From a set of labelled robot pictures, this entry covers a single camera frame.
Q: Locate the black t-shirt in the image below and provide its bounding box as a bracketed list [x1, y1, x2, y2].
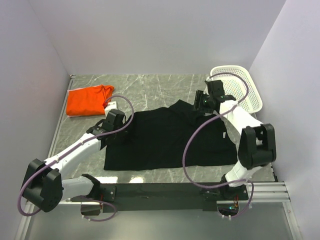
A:
[103, 100, 237, 171]

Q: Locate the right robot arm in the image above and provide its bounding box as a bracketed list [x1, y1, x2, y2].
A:
[193, 80, 277, 200]

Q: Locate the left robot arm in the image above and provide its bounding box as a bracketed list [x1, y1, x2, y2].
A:
[19, 109, 127, 213]

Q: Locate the white perforated plastic basket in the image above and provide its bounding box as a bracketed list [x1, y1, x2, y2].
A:
[208, 65, 263, 114]

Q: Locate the folded orange t-shirt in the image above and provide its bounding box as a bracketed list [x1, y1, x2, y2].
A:
[65, 84, 115, 117]

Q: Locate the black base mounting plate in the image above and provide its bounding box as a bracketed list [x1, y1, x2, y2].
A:
[69, 182, 248, 214]

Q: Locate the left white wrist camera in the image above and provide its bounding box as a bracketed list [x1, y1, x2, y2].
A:
[103, 101, 119, 116]

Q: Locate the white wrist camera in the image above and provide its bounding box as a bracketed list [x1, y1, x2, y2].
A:
[103, 101, 119, 116]
[204, 77, 212, 85]

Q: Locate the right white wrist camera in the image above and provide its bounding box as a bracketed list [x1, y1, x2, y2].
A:
[204, 77, 212, 85]

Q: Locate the aluminium frame rail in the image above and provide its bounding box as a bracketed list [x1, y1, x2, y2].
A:
[23, 177, 290, 208]

